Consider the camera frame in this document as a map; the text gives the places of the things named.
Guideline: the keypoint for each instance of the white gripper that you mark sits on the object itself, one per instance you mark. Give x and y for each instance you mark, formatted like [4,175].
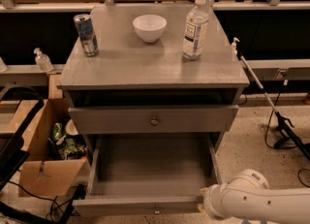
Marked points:
[210,201]

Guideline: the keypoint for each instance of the grey drawer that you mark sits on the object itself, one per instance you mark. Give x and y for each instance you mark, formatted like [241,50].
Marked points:
[125,120]
[148,174]

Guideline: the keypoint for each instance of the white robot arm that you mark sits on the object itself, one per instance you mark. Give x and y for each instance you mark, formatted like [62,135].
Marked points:
[247,196]

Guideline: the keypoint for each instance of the grey wooden drawer cabinet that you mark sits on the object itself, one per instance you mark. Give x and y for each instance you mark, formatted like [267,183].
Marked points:
[129,72]

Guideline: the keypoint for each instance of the grey top drawer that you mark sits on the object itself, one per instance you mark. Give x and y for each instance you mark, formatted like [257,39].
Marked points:
[125,120]

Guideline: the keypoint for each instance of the white grabber stick tool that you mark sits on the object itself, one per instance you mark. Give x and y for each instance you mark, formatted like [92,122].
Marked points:
[284,126]

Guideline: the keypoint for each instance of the green snack bags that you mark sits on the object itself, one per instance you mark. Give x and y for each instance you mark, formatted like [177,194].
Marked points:
[65,143]

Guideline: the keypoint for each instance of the brown cardboard box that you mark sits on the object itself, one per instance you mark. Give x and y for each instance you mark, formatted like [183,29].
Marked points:
[41,174]

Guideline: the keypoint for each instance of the white pump dispenser bottle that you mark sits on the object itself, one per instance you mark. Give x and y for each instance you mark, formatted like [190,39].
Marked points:
[235,42]

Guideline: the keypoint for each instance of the clear plastic water bottle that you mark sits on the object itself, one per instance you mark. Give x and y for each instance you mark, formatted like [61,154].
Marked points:
[195,30]

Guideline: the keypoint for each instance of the white ceramic bowl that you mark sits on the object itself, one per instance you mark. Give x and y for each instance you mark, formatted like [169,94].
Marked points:
[150,28]

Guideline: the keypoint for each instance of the clear hand sanitizer bottle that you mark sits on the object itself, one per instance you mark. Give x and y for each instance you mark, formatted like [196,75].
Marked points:
[43,61]

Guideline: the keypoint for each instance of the blue silver drink can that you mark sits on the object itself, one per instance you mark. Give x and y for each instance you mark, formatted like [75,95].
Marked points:
[86,33]

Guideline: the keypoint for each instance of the black chair frame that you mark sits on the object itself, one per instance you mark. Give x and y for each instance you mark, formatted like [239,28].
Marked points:
[12,156]

